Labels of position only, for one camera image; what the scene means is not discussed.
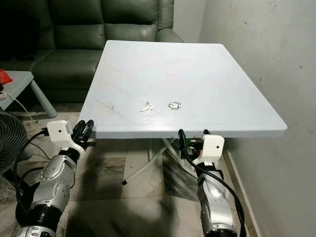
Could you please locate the red object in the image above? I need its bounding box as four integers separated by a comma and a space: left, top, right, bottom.
0, 68, 13, 86

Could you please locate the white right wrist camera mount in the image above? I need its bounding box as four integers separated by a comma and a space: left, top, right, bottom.
195, 134, 226, 166

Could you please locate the black standing fan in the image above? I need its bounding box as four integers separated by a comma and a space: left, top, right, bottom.
0, 111, 29, 174

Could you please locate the thin white floor cable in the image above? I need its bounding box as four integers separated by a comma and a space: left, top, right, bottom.
11, 95, 42, 121

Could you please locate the white plastic folding table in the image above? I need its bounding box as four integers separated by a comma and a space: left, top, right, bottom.
77, 40, 288, 186

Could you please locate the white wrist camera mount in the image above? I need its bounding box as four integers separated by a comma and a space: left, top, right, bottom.
46, 119, 84, 155
195, 134, 226, 166

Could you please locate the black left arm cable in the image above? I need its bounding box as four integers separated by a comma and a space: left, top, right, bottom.
16, 128, 51, 218

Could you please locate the grey side table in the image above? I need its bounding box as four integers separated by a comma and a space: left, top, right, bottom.
0, 70, 59, 119

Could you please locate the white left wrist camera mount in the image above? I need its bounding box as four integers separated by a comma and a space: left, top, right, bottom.
46, 119, 84, 155

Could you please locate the dark green leather sofa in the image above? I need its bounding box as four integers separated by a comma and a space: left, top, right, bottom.
0, 0, 185, 104

